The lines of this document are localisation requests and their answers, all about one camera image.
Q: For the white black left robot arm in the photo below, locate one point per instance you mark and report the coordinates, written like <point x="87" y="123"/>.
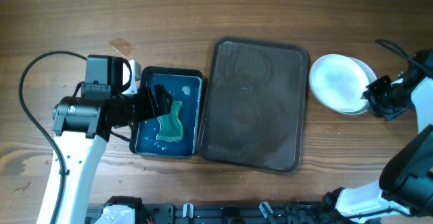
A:
<point x="82" y="127"/>

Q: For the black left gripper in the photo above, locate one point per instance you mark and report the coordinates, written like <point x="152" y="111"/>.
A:
<point x="163" y="103"/>

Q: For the green yellow sponge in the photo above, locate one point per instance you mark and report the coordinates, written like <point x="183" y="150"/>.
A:
<point x="171" y="128"/>

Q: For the dark brown serving tray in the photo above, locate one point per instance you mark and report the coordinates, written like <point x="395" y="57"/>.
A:
<point x="254" y="107"/>

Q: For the black water basin tray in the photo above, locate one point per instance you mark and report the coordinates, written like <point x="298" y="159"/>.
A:
<point x="185" y="85"/>

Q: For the white plate blue smear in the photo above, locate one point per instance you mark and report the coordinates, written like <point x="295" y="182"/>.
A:
<point x="364" y="109"/>

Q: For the white plate blue dot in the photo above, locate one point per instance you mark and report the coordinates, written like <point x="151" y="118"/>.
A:
<point x="338" y="82"/>

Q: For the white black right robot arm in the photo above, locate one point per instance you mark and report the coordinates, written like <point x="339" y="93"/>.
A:
<point x="405" y="184"/>

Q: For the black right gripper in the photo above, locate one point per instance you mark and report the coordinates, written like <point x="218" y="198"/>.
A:
<point x="381" y="94"/>

